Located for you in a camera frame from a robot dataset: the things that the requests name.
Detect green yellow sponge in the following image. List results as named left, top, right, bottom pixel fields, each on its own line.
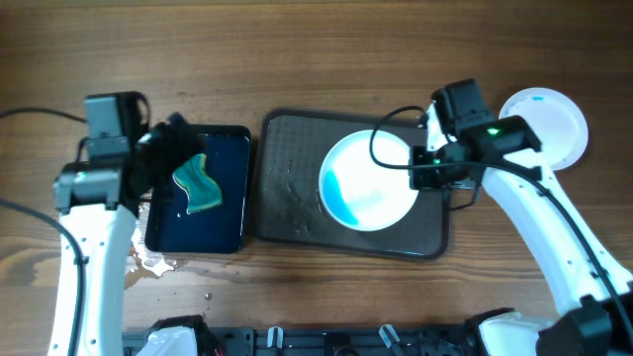
left=172, top=153, right=223, bottom=215

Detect white plate with blue stain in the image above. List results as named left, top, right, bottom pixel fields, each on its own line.
left=317, top=130, right=418, bottom=231

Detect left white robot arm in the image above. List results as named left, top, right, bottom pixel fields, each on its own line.
left=47, top=113, right=204, bottom=355

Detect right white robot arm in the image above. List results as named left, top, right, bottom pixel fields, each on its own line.
left=410, top=112, right=632, bottom=355

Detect dark blue water tray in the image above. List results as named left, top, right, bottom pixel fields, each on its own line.
left=144, top=125, right=251, bottom=254

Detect dark grey serving tray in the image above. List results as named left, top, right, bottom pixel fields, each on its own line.
left=247, top=108, right=451, bottom=261

